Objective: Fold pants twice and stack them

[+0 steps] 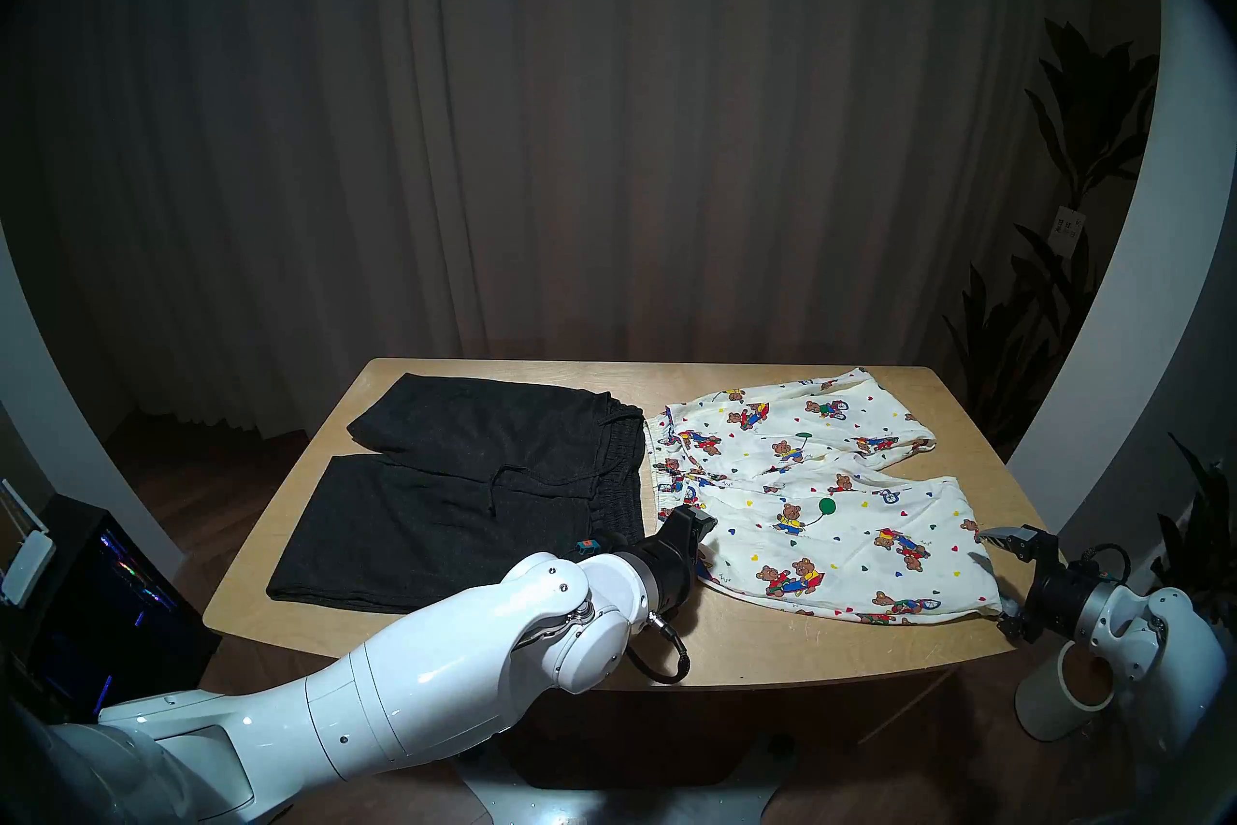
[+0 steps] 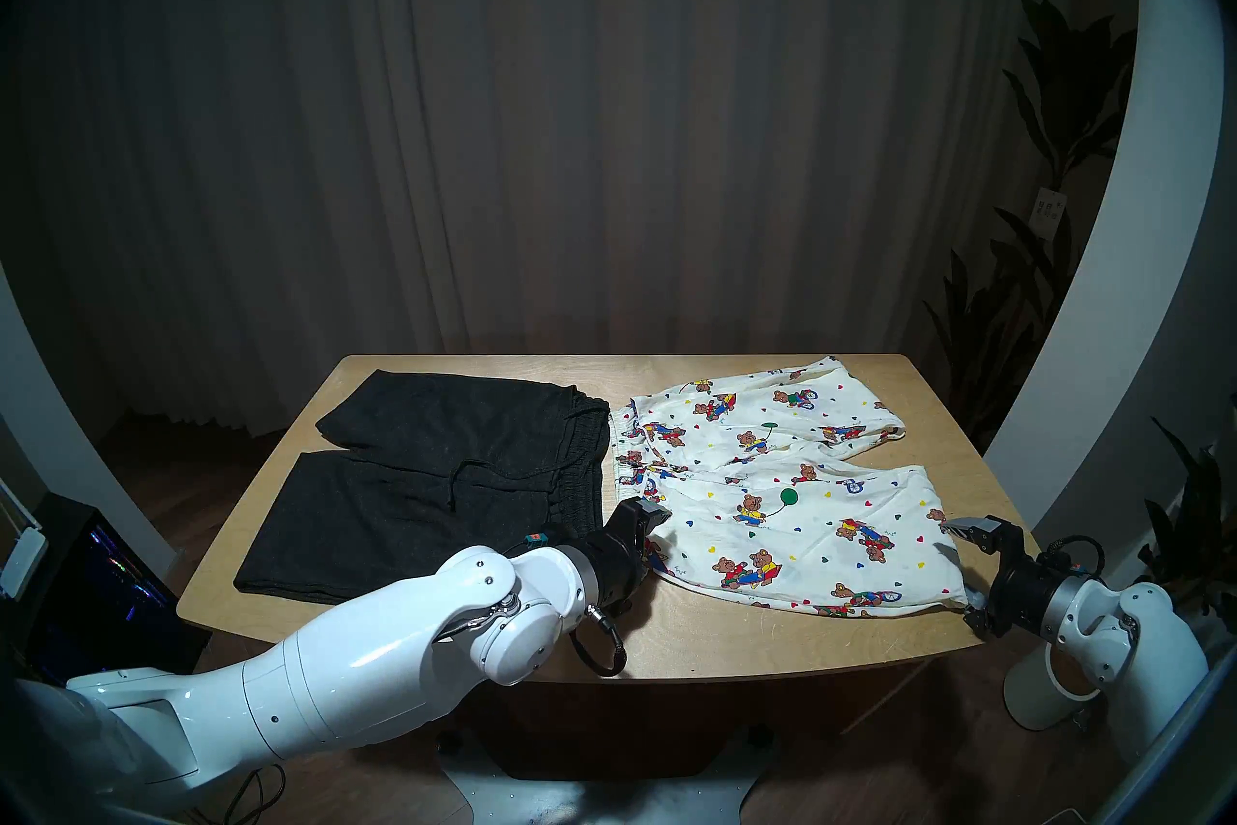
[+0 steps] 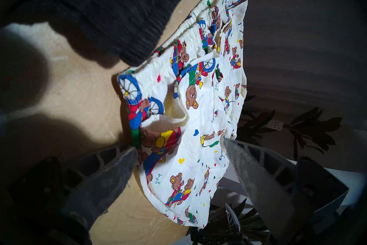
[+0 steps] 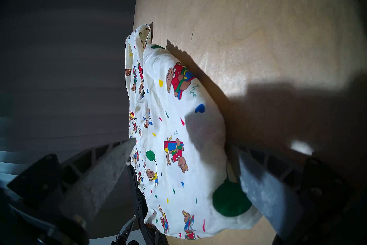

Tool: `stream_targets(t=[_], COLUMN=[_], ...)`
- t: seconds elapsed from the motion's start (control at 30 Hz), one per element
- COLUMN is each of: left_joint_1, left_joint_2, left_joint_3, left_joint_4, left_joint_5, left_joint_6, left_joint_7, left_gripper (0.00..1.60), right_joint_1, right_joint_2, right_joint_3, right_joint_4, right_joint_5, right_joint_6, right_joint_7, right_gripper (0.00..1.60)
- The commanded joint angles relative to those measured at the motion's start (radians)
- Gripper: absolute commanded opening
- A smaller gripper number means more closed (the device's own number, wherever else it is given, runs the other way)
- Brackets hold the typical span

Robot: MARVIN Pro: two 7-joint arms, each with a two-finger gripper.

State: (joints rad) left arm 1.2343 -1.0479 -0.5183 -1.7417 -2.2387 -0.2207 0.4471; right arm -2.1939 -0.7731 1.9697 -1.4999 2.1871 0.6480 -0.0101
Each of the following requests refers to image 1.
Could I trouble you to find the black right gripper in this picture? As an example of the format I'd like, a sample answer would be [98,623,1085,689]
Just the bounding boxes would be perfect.
[975,524,1089,646]

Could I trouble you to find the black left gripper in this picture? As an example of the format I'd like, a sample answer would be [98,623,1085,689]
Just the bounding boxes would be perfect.
[627,503,719,624]

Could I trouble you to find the white bear print shorts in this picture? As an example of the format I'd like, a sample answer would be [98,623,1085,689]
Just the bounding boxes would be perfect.
[643,367,1003,626]

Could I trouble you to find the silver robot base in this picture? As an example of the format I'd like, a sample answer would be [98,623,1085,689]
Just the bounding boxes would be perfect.
[454,736,798,825]

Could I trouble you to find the light wooden table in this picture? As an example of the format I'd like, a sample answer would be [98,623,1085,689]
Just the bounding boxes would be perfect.
[203,357,1064,790]

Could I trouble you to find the small dark leafy plant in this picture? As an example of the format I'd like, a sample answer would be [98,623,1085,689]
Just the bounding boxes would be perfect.
[1155,432,1237,602]

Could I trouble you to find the grey pleated curtain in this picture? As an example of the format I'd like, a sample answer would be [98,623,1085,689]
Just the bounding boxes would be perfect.
[29,0,1161,439]

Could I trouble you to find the tall dark leafy plant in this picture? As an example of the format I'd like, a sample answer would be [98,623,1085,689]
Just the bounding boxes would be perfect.
[942,16,1161,457]

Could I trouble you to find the black computer tower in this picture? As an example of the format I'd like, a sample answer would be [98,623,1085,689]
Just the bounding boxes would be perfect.
[24,494,223,723]

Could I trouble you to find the white box device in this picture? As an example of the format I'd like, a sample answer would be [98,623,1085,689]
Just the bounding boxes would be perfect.
[0,480,57,609]

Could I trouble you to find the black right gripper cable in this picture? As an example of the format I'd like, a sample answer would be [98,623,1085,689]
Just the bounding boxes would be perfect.
[1082,543,1132,587]

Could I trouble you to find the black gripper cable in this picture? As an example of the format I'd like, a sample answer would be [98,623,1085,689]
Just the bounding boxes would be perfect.
[1082,543,1132,587]
[626,615,690,687]

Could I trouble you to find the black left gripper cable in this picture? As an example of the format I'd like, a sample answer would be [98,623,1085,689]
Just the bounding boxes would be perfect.
[626,615,690,687]

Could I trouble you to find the black drawstring shorts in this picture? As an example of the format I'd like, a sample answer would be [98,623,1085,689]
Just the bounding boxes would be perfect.
[266,373,647,616]

